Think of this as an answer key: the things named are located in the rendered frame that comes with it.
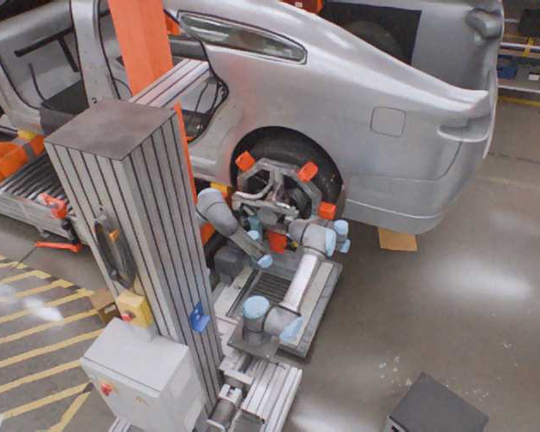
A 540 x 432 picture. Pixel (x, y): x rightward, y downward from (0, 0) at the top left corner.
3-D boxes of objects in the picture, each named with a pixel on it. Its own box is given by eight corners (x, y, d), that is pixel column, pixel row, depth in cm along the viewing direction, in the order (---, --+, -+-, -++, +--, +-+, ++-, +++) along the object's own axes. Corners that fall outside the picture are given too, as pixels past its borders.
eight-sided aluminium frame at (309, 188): (319, 237, 281) (324, 171, 244) (315, 244, 277) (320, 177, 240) (245, 216, 299) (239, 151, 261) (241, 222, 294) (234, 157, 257)
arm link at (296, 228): (276, 238, 199) (309, 230, 244) (297, 246, 195) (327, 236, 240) (283, 215, 197) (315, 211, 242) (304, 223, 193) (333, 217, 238)
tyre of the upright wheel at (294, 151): (337, 222, 301) (349, 143, 255) (326, 244, 285) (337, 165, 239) (253, 198, 321) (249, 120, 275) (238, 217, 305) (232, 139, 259)
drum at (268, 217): (291, 207, 274) (291, 189, 264) (278, 228, 260) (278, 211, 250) (271, 201, 278) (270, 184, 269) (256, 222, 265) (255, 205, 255)
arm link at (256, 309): (251, 306, 202) (250, 288, 193) (277, 317, 197) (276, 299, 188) (238, 325, 195) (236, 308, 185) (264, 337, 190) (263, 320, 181)
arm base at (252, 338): (265, 351, 196) (265, 339, 189) (236, 339, 201) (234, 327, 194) (278, 325, 206) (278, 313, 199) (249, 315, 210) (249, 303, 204)
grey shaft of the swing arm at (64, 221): (83, 249, 354) (63, 203, 319) (79, 253, 350) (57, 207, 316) (75, 245, 357) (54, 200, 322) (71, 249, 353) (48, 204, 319)
